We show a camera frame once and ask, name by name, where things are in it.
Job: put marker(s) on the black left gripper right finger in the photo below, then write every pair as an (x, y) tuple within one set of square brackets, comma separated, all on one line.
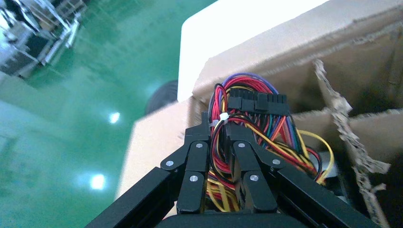
[(258, 188)]

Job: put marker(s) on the white metal stand legs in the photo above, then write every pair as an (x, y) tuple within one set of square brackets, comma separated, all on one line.
[(63, 41)]

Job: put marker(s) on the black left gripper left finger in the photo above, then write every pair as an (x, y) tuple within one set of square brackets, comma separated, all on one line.
[(192, 182)]

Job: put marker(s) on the cardboard grid divider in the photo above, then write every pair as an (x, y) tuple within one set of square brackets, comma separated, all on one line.
[(371, 132)]

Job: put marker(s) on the black round ribbed disc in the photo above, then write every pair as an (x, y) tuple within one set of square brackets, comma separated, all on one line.
[(163, 97)]

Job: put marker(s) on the dark equipment cart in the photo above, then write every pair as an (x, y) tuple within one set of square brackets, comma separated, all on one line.
[(19, 53)]

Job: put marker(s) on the brown cardboard box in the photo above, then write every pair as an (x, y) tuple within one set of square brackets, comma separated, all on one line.
[(252, 53)]

